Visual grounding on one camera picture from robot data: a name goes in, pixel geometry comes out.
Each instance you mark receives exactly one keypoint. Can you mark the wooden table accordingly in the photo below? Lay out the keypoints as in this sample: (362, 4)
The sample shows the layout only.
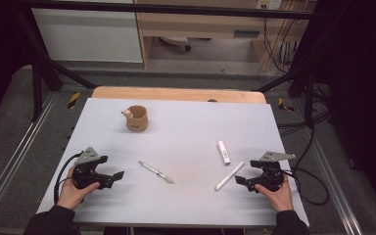
(176, 94)

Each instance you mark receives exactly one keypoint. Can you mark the short white marker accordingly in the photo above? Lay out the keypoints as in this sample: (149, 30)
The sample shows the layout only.
(223, 152)

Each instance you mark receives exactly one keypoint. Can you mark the black metal stand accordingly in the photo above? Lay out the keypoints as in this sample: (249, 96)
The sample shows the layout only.
(37, 84)
(306, 81)

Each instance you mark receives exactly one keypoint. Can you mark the aluminium floor rail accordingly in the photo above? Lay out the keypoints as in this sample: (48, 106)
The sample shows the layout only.
(338, 186)
(16, 153)

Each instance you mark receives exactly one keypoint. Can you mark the person's left hand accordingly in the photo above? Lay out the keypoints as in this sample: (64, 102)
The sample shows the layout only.
(71, 196)

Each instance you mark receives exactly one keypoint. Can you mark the person's right hand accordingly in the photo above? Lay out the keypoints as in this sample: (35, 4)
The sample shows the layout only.
(280, 197)

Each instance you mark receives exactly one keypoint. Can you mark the black metal frame bar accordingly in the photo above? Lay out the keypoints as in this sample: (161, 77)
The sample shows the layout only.
(160, 8)

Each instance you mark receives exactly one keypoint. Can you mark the office chair base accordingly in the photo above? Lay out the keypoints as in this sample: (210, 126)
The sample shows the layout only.
(176, 41)

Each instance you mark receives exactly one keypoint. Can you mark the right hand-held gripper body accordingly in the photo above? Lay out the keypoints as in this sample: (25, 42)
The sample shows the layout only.
(272, 178)

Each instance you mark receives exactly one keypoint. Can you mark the long white pen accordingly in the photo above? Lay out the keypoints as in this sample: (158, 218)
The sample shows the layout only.
(229, 176)

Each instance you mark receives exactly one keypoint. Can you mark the brown cup with figurine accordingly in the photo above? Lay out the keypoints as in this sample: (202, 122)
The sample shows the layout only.
(137, 120)

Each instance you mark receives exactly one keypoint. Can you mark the white power strip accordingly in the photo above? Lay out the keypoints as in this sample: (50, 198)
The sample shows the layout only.
(269, 4)

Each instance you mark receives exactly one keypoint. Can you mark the white cabinet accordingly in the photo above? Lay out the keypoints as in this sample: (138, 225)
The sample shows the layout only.
(88, 36)

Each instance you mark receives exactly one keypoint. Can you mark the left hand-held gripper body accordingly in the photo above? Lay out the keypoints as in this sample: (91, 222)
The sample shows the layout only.
(84, 173)

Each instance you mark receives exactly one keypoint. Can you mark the wooden desk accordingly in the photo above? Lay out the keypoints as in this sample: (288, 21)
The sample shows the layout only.
(205, 24)

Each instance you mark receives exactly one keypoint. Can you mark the clear pen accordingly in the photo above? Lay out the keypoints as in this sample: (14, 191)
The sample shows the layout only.
(156, 172)

